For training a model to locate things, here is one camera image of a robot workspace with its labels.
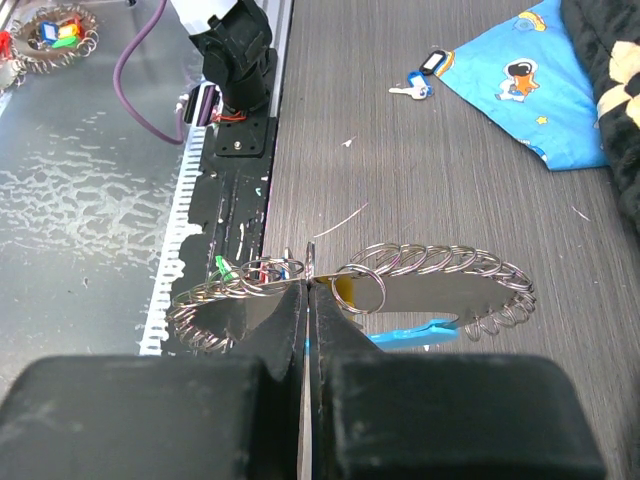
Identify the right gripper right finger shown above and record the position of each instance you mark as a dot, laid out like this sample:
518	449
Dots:
378	415

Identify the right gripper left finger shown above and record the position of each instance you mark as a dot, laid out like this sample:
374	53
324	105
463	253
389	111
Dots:
234	416

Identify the yellow tagged key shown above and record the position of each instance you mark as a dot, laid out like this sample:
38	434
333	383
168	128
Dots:
433	62
344	293

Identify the red tagged key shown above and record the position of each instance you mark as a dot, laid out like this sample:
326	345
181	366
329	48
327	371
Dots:
264	275

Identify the green tagged key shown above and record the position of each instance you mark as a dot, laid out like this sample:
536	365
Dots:
226	271

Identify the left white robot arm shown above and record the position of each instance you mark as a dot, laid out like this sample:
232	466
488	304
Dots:
234	39

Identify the loose blue tagged key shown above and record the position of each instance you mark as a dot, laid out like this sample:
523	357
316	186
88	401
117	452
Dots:
418	87

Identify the loose yellow tagged key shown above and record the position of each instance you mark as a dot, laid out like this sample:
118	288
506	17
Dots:
433	62

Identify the blue cartoon cloth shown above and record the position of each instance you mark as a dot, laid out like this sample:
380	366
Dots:
523	74

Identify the black floral plush pillow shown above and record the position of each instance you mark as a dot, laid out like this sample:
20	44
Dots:
605	38

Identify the white slotted cable duct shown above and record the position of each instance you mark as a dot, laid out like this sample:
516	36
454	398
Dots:
177	230

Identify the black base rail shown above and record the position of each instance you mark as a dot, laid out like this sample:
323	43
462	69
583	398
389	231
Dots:
230	203

